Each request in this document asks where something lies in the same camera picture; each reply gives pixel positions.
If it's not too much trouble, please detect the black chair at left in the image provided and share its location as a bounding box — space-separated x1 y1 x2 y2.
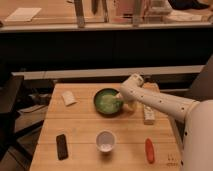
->
0 76 24 161

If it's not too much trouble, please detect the white tube bottle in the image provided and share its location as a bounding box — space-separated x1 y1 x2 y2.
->
143 105 155 125

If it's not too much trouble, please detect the white cup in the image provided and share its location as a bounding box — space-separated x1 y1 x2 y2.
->
96 130 116 153

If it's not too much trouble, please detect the white folded cloth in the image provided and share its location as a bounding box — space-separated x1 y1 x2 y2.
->
62 91 76 106

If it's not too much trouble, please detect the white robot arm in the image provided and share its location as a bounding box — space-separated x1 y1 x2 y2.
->
119 74 213 171

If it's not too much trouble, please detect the green ceramic bowl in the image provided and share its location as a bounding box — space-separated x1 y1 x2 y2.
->
93 88 123 116

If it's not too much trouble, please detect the white paper sheet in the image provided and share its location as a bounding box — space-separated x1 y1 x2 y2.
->
5 7 41 22

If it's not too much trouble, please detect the black remote control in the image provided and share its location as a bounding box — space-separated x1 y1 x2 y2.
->
56 134 68 160

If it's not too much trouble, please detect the orange carrot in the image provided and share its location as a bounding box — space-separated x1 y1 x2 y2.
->
145 138 155 164

